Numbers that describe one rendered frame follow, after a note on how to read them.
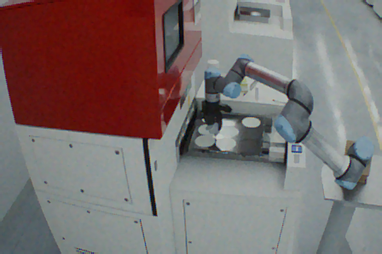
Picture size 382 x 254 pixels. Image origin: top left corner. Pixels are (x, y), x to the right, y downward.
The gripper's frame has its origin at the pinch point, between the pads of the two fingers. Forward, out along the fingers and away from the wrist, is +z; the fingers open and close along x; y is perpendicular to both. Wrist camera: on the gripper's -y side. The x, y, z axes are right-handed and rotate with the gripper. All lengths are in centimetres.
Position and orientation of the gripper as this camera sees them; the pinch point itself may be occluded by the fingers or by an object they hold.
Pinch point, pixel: (217, 133)
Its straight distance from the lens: 212.6
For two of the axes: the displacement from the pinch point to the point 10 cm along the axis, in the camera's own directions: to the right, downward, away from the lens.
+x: 4.8, 4.5, -7.5
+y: -8.8, 2.8, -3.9
